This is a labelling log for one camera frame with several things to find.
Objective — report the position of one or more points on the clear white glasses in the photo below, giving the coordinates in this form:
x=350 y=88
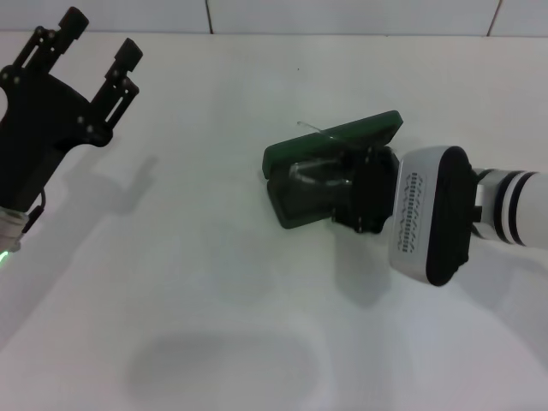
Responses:
x=319 y=130

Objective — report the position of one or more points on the green glasses case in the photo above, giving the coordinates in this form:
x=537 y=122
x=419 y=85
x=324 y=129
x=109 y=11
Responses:
x=299 y=150

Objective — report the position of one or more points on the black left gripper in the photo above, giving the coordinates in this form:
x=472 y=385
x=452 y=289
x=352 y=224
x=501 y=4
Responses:
x=38 y=128

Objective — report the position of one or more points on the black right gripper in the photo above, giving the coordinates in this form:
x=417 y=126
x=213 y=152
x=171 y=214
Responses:
x=372 y=192

